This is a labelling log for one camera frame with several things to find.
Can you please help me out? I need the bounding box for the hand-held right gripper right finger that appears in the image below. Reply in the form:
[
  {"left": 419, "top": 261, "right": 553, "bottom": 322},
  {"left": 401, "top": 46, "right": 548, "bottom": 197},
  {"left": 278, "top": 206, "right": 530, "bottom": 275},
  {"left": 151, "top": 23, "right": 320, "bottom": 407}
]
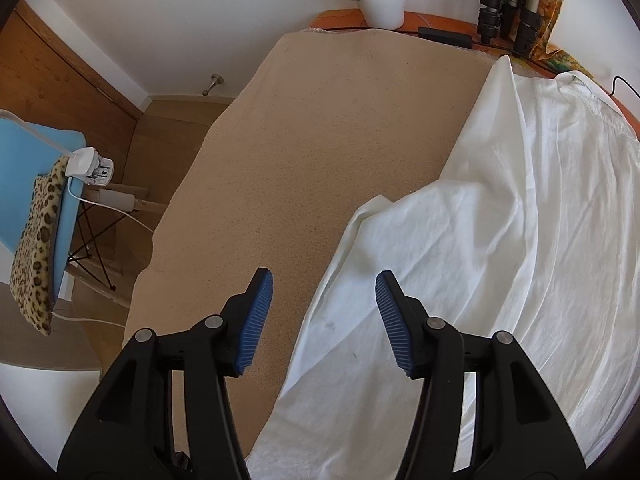
[{"left": 375, "top": 270, "right": 586, "bottom": 480}]

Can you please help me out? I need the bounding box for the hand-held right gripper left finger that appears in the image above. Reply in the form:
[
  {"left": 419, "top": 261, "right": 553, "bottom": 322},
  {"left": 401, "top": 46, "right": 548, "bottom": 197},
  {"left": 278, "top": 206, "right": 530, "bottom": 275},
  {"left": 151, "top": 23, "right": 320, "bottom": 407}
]
[{"left": 57, "top": 267, "right": 275, "bottom": 480}]

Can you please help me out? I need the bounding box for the white garment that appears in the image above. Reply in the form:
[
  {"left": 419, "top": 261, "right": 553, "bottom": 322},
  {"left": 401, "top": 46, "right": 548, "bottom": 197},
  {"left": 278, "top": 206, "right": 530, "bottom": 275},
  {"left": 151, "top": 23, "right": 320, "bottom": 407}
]
[{"left": 247, "top": 55, "right": 640, "bottom": 480}]

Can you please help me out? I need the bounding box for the beige blanket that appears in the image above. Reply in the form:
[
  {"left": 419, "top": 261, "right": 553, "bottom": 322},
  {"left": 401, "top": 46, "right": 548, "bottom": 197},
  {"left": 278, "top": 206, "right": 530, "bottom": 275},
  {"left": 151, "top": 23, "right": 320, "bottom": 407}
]
[{"left": 122, "top": 27, "right": 496, "bottom": 466}]

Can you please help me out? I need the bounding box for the white power brick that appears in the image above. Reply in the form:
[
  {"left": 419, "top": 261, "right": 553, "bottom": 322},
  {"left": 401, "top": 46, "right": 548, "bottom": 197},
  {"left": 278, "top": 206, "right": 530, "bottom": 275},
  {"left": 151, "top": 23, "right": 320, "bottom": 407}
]
[{"left": 97, "top": 189, "right": 138, "bottom": 211}]

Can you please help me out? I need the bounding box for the white plug adapter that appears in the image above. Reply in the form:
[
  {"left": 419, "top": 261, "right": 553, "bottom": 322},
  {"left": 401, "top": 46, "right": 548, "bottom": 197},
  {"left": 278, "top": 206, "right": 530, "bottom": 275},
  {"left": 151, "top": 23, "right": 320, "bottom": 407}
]
[{"left": 66, "top": 146, "right": 115, "bottom": 186}]

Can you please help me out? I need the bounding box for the leopard print cushion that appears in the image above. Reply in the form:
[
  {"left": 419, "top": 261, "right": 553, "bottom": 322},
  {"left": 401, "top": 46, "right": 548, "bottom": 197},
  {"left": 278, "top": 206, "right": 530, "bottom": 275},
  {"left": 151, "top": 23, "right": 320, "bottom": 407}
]
[{"left": 9, "top": 156, "right": 71, "bottom": 337}]

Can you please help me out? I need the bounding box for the blue chair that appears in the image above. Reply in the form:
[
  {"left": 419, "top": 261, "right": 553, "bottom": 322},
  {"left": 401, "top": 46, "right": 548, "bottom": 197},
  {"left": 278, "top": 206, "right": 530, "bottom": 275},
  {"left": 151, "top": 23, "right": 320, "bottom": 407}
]
[{"left": 0, "top": 110, "right": 163, "bottom": 311}]

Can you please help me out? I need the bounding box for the folded silver tripod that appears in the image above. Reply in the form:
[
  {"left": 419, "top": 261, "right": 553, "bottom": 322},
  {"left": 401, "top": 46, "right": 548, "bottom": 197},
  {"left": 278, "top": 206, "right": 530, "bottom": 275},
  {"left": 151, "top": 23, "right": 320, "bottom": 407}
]
[{"left": 479, "top": 0, "right": 546, "bottom": 56}]

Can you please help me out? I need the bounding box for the colourful orange scarf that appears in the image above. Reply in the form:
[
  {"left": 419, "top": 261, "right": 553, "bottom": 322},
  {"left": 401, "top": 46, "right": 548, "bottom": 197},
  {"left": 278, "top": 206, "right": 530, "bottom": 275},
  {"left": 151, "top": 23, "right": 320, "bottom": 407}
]
[{"left": 462, "top": 0, "right": 596, "bottom": 78}]

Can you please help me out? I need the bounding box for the white cable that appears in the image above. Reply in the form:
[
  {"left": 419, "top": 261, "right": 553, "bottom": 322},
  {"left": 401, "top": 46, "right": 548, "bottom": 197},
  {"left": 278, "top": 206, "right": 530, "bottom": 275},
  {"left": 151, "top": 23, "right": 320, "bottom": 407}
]
[{"left": 0, "top": 112, "right": 156, "bottom": 328}]

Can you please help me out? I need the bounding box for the black inline cable controller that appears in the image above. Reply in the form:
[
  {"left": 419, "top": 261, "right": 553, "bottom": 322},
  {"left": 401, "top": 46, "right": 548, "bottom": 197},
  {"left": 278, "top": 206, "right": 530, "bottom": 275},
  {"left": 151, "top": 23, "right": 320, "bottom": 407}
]
[{"left": 417, "top": 26, "right": 473, "bottom": 50}]

